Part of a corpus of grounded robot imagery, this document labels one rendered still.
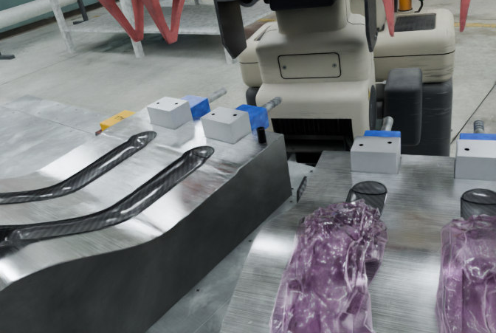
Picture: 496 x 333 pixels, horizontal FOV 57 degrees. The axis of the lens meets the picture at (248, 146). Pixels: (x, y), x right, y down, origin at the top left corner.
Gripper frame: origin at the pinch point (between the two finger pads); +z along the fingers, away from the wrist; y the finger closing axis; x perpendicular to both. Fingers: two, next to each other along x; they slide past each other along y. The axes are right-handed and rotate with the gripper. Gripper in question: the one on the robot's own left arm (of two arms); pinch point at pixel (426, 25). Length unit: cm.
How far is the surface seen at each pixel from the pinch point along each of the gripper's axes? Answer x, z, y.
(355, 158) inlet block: -0.8, 14.3, -7.1
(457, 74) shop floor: 257, -18, 15
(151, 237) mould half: -17.0, 20.8, -23.3
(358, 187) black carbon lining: -2.5, 17.3, -6.5
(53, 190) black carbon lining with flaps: -11.2, 18.1, -40.9
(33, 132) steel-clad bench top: 19, 12, -75
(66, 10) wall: 509, -162, -524
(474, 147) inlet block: 0.0, 12.9, 4.9
